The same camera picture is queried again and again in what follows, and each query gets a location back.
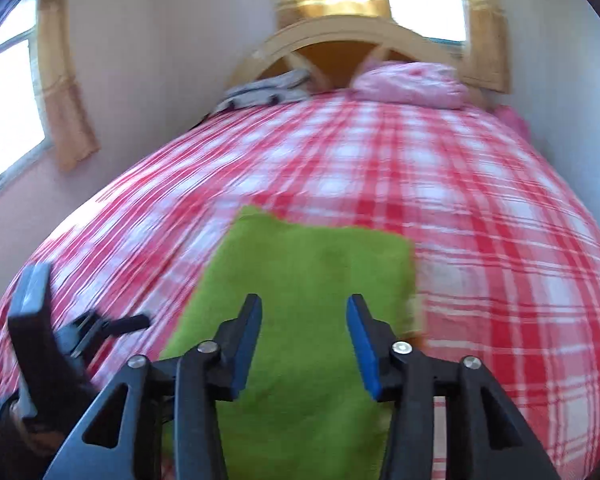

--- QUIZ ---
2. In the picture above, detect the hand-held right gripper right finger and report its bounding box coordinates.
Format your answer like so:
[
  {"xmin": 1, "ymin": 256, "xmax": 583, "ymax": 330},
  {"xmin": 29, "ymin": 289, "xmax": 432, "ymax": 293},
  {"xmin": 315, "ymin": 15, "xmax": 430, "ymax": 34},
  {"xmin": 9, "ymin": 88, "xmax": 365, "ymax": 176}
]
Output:
[{"xmin": 346, "ymin": 294, "xmax": 563, "ymax": 480}]

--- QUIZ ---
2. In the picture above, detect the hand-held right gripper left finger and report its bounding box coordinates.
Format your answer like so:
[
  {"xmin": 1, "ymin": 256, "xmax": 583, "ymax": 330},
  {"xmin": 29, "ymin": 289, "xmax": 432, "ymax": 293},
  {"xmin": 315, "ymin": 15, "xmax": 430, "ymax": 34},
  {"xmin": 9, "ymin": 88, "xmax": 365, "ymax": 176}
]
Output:
[{"xmin": 42, "ymin": 294, "xmax": 263, "ymax": 480}]

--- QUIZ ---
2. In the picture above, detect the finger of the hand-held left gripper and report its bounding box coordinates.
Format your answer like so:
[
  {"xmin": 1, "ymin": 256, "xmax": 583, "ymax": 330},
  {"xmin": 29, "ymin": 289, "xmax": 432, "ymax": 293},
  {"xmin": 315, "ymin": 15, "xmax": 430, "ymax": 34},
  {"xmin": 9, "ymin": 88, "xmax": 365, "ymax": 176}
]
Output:
[{"xmin": 80, "ymin": 312, "xmax": 152, "ymax": 357}]

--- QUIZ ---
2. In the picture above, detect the green orange striped knit sweater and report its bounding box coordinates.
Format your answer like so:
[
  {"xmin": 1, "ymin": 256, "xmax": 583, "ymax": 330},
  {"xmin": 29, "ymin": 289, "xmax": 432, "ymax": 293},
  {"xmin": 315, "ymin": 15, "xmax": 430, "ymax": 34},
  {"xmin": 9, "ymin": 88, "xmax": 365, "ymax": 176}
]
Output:
[{"xmin": 160, "ymin": 205, "xmax": 423, "ymax": 480}]

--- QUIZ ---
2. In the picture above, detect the bed with red plaid sheet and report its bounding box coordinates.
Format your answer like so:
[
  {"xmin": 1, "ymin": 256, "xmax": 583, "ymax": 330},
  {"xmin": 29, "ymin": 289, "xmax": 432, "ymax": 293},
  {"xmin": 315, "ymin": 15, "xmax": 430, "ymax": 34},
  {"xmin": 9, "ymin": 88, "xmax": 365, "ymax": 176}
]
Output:
[{"xmin": 0, "ymin": 95, "xmax": 600, "ymax": 480}]

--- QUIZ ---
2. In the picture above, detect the beige patterned curtain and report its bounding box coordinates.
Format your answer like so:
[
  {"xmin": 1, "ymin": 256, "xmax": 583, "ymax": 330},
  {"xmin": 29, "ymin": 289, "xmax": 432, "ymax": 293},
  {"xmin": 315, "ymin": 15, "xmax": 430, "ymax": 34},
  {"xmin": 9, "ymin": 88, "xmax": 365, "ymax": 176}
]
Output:
[
  {"xmin": 36, "ymin": 0, "xmax": 101, "ymax": 172},
  {"xmin": 465, "ymin": 0, "xmax": 511, "ymax": 93}
]

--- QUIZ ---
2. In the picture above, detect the grey white folded cloth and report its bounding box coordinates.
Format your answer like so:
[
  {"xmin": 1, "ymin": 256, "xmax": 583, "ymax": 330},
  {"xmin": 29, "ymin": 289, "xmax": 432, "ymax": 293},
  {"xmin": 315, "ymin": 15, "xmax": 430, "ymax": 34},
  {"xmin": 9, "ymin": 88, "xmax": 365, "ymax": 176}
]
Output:
[{"xmin": 215, "ymin": 69, "xmax": 311, "ymax": 113}]

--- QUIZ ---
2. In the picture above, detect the pink pillow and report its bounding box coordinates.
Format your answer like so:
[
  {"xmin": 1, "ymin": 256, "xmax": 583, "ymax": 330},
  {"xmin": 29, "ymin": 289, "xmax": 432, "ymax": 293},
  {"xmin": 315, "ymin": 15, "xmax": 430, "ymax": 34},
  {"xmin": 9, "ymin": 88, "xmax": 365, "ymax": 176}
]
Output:
[{"xmin": 352, "ymin": 61, "xmax": 468, "ymax": 110}]

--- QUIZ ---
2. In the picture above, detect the cream arched wooden headboard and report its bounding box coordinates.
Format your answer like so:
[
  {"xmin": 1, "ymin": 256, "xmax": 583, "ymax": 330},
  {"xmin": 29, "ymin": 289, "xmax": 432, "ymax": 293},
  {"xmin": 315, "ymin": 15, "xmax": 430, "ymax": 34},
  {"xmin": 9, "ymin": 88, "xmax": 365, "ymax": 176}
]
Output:
[{"xmin": 227, "ymin": 16, "xmax": 481, "ymax": 101}]

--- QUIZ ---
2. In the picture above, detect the pink cloth by wall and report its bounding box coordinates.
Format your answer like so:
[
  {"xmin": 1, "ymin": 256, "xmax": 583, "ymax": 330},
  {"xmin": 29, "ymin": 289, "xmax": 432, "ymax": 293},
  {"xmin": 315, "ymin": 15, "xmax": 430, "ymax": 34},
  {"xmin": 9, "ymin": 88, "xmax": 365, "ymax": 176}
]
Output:
[{"xmin": 495, "ymin": 105, "xmax": 528, "ymax": 136}]

